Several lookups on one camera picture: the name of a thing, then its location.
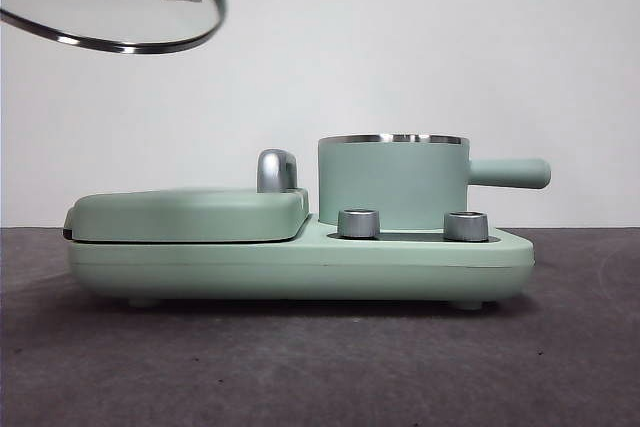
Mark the silver control knob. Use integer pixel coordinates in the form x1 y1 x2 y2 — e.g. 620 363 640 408
443 210 490 242
337 208 381 240

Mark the green breakfast machine base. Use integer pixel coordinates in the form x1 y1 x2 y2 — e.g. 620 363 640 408
67 214 536 311

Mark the green pot with handle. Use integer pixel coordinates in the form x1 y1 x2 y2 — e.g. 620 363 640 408
317 133 553 229

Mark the green griddle cover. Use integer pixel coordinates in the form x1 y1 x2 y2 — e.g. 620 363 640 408
63 186 311 244

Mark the chrome griddle cover handle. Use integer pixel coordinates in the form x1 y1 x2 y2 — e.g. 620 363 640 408
256 148 300 194

